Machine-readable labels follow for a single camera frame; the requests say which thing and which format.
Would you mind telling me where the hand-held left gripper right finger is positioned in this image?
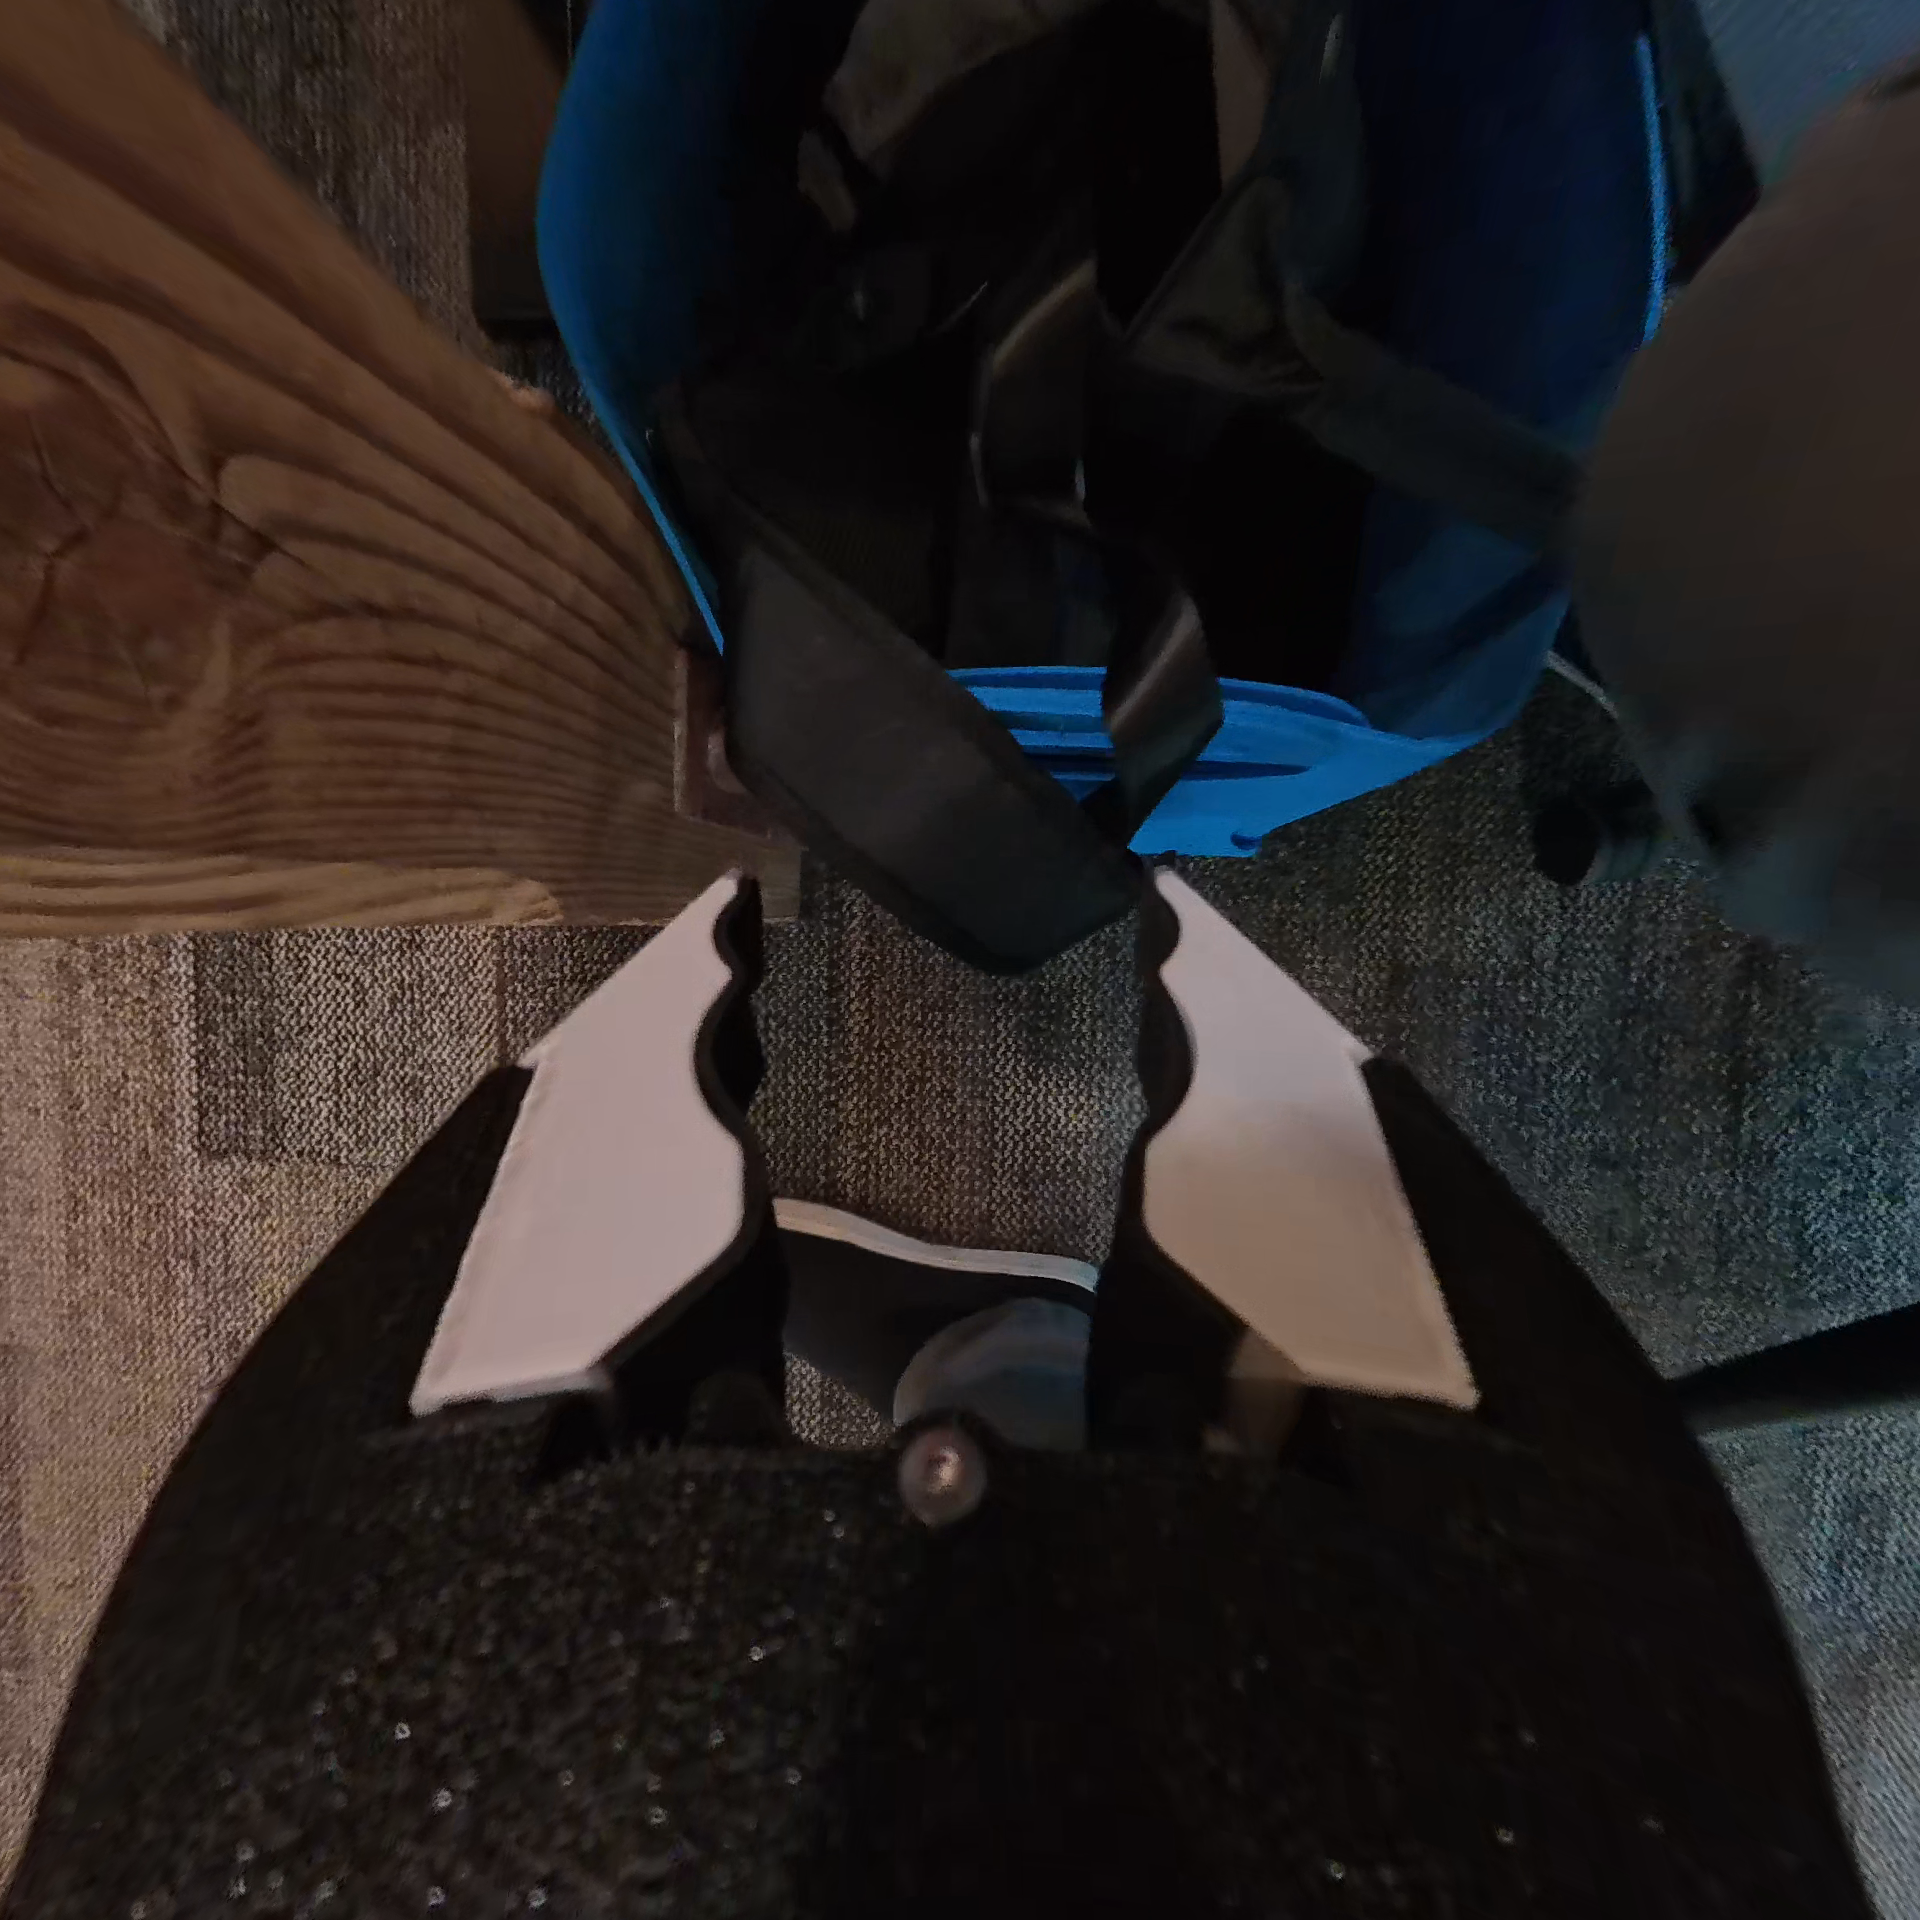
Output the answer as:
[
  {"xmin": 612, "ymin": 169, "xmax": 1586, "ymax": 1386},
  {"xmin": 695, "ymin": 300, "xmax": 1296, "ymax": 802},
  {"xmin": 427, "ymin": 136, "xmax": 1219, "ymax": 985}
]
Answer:
[{"xmin": 1102, "ymin": 871, "xmax": 1482, "ymax": 1413}]

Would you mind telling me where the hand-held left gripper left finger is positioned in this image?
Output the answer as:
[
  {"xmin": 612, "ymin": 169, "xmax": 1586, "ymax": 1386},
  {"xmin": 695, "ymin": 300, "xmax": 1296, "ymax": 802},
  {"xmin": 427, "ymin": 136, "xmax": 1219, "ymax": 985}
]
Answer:
[{"xmin": 408, "ymin": 871, "xmax": 783, "ymax": 1418}]

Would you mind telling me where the black backpack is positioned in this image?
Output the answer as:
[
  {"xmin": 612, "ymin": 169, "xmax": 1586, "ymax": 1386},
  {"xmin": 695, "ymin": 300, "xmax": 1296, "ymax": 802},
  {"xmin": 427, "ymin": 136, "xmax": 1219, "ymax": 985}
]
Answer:
[{"xmin": 660, "ymin": 0, "xmax": 1585, "ymax": 974}]

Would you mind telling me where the wooden pillar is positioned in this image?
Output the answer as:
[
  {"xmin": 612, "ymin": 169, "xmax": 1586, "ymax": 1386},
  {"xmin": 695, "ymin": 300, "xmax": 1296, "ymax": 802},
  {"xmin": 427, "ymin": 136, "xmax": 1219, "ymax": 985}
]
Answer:
[{"xmin": 0, "ymin": 0, "xmax": 807, "ymax": 934}]

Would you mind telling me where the large grey object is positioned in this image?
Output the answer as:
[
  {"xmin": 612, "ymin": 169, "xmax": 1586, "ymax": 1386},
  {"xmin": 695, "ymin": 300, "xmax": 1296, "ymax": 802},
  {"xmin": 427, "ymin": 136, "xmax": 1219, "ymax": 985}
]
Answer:
[{"xmin": 1563, "ymin": 60, "xmax": 1920, "ymax": 999}]

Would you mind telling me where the blue storage tub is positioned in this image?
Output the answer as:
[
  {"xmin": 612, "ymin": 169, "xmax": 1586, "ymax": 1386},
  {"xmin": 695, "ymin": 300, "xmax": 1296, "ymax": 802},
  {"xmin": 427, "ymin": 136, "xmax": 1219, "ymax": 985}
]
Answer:
[{"xmin": 535, "ymin": 0, "xmax": 1679, "ymax": 858}]

